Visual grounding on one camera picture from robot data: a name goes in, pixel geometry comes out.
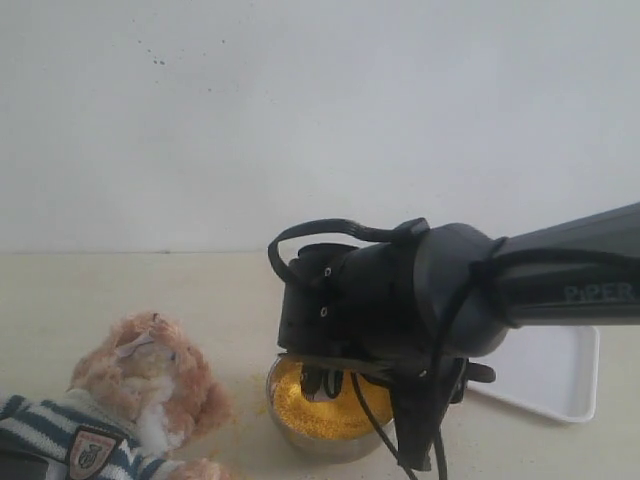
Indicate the teddy bear striped sweater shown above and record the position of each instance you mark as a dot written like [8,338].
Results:
[144,392]

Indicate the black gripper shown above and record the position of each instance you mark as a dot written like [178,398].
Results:
[385,313]

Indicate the white rectangular tray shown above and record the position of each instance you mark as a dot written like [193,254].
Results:
[551,371]

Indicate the yellow millet grains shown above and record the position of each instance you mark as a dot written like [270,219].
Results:
[340,419]

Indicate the stainless steel bowl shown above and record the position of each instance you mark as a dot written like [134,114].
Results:
[372,397]

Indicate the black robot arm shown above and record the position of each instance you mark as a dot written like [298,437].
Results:
[582,272]

